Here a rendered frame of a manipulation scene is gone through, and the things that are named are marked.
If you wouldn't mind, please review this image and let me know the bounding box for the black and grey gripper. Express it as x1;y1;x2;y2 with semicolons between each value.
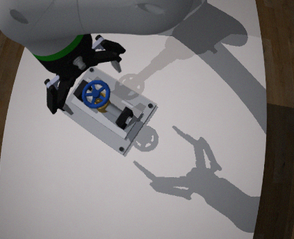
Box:
44;35;126;115

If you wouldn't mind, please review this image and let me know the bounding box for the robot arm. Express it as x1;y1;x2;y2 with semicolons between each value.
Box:
0;0;193;74

